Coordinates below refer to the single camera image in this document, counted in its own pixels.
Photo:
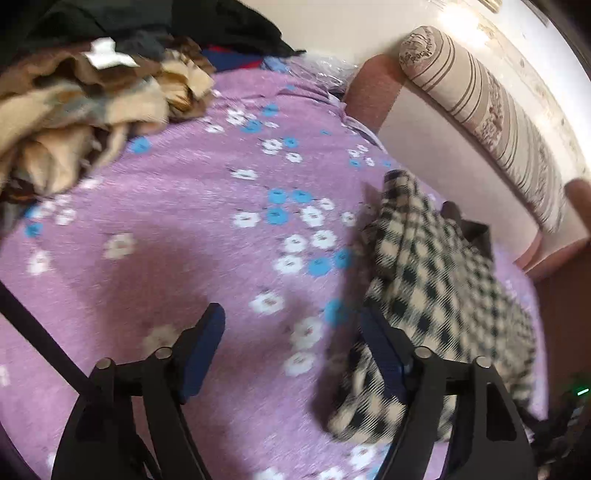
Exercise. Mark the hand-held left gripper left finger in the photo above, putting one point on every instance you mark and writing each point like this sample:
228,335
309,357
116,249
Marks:
203,350

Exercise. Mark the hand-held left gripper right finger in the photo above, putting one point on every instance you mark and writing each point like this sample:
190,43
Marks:
383,355

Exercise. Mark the black and cream checked coat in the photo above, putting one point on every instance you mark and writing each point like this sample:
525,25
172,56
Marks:
443,286

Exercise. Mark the purple floral bed sheet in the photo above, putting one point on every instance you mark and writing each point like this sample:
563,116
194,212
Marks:
184,221

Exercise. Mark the pink padded headboard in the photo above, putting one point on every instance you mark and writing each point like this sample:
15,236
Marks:
443,143

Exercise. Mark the striped floral pillow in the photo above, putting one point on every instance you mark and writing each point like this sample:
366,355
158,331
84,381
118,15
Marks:
498,110

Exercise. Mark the beige and brown cloth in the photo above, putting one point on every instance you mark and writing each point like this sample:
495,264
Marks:
64,115

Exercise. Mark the clear plastic bag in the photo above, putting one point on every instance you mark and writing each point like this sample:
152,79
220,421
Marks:
323,69

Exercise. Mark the blue cloth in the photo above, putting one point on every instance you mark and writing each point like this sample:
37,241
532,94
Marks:
231,57

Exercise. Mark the white fabric tag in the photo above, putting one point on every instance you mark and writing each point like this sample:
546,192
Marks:
108,53

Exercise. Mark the black cloth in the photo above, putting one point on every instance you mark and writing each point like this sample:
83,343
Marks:
221,23

